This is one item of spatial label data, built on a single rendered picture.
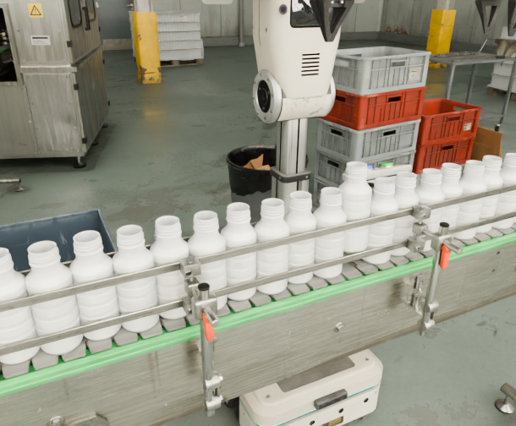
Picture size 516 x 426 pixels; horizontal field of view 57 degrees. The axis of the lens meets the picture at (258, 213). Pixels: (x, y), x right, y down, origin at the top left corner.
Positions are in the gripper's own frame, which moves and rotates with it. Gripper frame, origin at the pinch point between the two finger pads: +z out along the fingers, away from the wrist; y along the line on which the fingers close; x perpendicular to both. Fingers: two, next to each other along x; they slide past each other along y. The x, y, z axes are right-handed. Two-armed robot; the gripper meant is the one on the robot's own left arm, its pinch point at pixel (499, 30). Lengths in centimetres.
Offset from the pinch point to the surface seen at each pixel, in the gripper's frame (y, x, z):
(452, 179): -15.9, 24.8, 25.5
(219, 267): -18, 75, 31
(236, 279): -17, 72, 35
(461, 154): 172, -202, 110
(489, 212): -17.2, 13.1, 34.7
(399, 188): -14.9, 37.2, 25.5
